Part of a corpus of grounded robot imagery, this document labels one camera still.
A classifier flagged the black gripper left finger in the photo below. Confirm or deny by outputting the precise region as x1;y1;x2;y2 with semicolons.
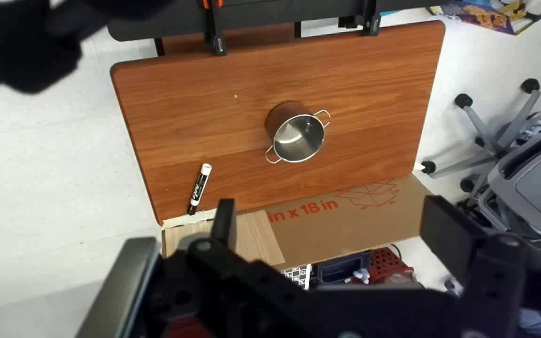
210;197;236;249

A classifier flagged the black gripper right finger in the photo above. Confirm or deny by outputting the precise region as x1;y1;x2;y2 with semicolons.
418;193;527;296

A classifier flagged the white marker with black label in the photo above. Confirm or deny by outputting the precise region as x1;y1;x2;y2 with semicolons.
185;161;214;217

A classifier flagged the red perforated item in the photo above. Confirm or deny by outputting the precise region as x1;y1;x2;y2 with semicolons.
366;245;417;287

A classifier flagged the white patterned packet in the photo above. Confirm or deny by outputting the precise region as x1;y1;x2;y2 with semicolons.
278;260;315;291

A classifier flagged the grey office chair seat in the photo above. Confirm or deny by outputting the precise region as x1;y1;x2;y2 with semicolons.
475;116;541;247

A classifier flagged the grey office chair base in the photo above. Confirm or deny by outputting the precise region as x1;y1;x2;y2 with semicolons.
418;76;541;195

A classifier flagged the brown cardboard box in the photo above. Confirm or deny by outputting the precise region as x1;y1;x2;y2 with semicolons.
159;172;435;272

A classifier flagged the dark blue box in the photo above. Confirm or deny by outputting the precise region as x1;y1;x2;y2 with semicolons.
311;251;373;291

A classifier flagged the colourful printed poster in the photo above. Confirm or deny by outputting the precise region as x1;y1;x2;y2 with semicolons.
428;0;541;37

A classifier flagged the small black clamp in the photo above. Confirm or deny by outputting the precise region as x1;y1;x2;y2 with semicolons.
360;0;383;37

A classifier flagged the small steel pot with handles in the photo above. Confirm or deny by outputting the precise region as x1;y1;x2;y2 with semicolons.
263;99;334;167

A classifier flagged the black clamp with orange handle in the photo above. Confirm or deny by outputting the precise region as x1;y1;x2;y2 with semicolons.
199;0;229;58

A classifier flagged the black table frame bar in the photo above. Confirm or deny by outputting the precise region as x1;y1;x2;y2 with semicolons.
107;0;448;43

